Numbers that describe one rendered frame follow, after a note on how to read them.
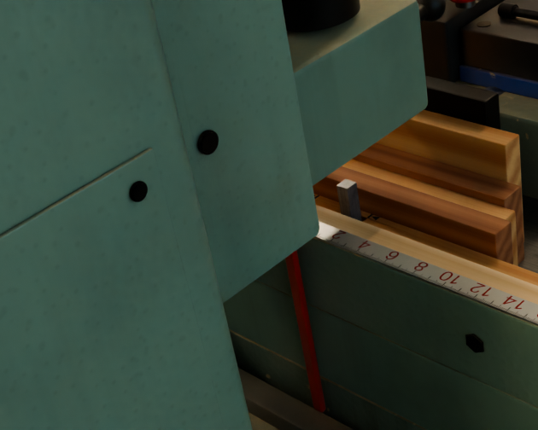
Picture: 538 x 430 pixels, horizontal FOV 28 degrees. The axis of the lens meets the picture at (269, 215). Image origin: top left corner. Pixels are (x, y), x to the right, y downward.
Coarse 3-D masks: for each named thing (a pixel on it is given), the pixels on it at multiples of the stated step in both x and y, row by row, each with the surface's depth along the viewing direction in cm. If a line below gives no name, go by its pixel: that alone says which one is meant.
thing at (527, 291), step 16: (320, 208) 66; (336, 224) 64; (352, 224) 64; (368, 224) 63; (368, 240) 62; (384, 240) 62; (400, 240) 62; (416, 256) 60; (432, 256) 60; (448, 256) 59; (464, 272) 58; (480, 272) 58; (496, 272) 57; (496, 288) 56; (512, 288) 56; (528, 288) 56
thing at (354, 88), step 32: (384, 0) 61; (288, 32) 59; (320, 32) 58; (352, 32) 58; (384, 32) 59; (416, 32) 61; (320, 64) 56; (352, 64) 58; (384, 64) 60; (416, 64) 62; (320, 96) 57; (352, 96) 58; (384, 96) 60; (416, 96) 63; (320, 128) 57; (352, 128) 59; (384, 128) 61; (320, 160) 58
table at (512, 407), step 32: (256, 288) 70; (256, 320) 72; (288, 320) 69; (320, 320) 66; (288, 352) 71; (320, 352) 68; (352, 352) 65; (384, 352) 63; (416, 352) 61; (352, 384) 67; (384, 384) 64; (416, 384) 62; (448, 384) 60; (480, 384) 58; (416, 416) 64; (448, 416) 61; (480, 416) 59; (512, 416) 57
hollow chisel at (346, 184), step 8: (344, 184) 65; (352, 184) 65; (344, 192) 65; (352, 192) 65; (344, 200) 65; (352, 200) 65; (344, 208) 66; (352, 208) 65; (352, 216) 66; (360, 216) 66
